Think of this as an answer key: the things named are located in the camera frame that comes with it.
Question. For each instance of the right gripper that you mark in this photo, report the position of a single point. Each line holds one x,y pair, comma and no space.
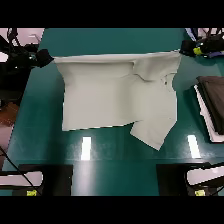
187,48

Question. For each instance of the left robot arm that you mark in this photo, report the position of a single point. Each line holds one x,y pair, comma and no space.
13,66

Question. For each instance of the white T-shirt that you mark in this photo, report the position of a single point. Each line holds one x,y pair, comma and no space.
113,96

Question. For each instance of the dark brown garment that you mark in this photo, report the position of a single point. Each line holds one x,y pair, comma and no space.
215,100

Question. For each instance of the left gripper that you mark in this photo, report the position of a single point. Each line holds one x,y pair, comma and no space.
44,58

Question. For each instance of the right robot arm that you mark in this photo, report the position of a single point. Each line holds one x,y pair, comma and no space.
213,45

